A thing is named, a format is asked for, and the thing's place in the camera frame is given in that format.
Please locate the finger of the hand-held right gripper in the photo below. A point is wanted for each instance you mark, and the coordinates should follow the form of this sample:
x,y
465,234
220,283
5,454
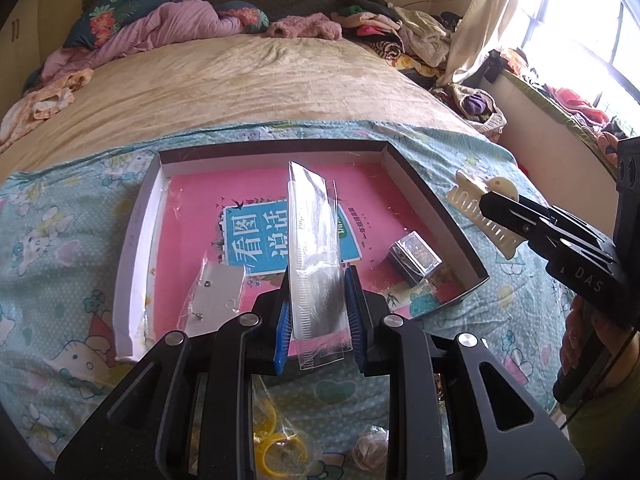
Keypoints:
x,y
530,212
540,242

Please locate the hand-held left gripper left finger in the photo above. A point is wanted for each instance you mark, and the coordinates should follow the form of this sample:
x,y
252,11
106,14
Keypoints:
x,y
282,325

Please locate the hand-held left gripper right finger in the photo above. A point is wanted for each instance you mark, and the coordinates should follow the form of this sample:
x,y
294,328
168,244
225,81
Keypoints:
x,y
352,310

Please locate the cream hair claw clip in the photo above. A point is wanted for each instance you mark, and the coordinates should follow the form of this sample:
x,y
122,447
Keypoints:
x,y
470,195

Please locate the long clear plastic bag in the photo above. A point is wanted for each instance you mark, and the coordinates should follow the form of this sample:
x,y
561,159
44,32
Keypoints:
x,y
315,260

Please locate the bag of yellow rings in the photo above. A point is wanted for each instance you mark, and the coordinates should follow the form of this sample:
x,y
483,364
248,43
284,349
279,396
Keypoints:
x,y
270,440

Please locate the shallow cardboard box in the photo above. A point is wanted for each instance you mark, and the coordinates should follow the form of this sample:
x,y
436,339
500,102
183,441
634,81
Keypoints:
x,y
145,230

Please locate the small clear jewelry box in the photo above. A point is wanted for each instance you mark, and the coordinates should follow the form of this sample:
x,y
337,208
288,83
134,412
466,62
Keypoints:
x,y
415,260

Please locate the person's right hand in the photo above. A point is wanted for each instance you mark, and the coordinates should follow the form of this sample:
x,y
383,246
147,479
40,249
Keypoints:
x,y
575,340

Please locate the bagged earring card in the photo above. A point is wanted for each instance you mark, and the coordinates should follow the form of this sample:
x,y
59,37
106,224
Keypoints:
x,y
215,295

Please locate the woven basket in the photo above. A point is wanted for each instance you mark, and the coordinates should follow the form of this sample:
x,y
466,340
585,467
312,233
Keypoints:
x,y
492,122

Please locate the heap of colourful laundry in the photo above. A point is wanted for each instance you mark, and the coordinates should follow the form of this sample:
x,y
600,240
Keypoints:
x,y
575,102

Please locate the green fuzzy garment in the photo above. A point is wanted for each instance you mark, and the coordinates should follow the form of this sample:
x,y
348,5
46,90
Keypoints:
x,y
610,435

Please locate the pink picture book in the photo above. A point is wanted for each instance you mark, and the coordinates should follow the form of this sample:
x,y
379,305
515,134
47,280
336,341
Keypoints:
x,y
190,200

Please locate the window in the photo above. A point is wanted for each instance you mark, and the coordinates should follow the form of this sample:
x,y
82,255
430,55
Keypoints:
x,y
585,20

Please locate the cream curtain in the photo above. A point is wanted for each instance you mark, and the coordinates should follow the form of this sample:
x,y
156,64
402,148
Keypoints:
x,y
495,15

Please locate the pile of clothes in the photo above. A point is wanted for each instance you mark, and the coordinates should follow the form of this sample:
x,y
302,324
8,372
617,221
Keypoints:
x,y
395,25

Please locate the cartoon cat blanket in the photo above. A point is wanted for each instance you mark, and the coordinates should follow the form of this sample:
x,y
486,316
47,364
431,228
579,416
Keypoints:
x,y
65,240

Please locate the beige bedsheet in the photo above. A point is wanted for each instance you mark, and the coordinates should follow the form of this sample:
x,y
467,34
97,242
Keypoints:
x,y
225,85

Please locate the pink fuzzy garment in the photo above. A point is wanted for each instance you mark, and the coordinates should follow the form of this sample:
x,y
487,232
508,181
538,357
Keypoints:
x,y
305,27

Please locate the dark floral pillow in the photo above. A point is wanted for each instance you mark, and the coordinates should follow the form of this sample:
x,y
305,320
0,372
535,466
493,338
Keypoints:
x,y
115,15
247,15

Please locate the purple quilt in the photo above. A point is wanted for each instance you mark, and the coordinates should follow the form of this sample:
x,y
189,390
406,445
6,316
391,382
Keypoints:
x,y
165,25

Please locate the pink patterned pajamas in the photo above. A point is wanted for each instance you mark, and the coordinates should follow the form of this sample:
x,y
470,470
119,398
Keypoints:
x,y
45,102

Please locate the white wardrobe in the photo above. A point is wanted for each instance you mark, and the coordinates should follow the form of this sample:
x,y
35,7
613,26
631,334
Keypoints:
x,y
40,35

